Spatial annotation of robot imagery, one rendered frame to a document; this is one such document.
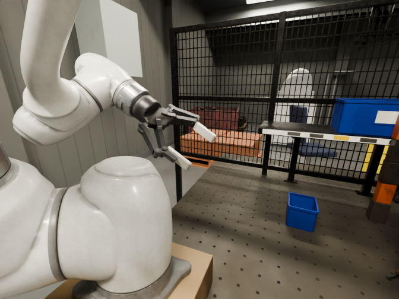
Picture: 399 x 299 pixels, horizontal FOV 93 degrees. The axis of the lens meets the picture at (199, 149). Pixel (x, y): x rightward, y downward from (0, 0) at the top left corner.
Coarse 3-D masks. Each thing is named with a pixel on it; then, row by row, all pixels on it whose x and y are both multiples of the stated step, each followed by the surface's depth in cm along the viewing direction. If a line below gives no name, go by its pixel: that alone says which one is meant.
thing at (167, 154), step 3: (168, 150) 45; (159, 153) 44; (162, 153) 45; (165, 153) 45; (168, 153) 45; (171, 153) 45; (156, 156) 44; (165, 156) 45; (168, 156) 45; (171, 156) 45; (174, 156) 45; (168, 159) 45; (171, 159) 45; (174, 159) 44; (174, 162) 45
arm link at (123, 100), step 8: (128, 80) 50; (120, 88) 48; (128, 88) 48; (136, 88) 49; (144, 88) 51; (120, 96) 48; (128, 96) 48; (136, 96) 48; (120, 104) 49; (128, 104) 48; (128, 112) 50
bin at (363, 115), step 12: (336, 108) 84; (348, 108) 73; (360, 108) 72; (372, 108) 70; (384, 108) 69; (396, 108) 68; (336, 120) 81; (348, 120) 74; (360, 120) 73; (372, 120) 71; (384, 120) 70; (348, 132) 75; (360, 132) 74; (372, 132) 72; (384, 132) 71
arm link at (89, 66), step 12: (84, 60) 49; (96, 60) 49; (108, 60) 51; (84, 72) 47; (96, 72) 47; (108, 72) 48; (120, 72) 50; (84, 84) 46; (96, 84) 47; (108, 84) 48; (120, 84) 48; (96, 96) 47; (108, 96) 49; (108, 108) 53
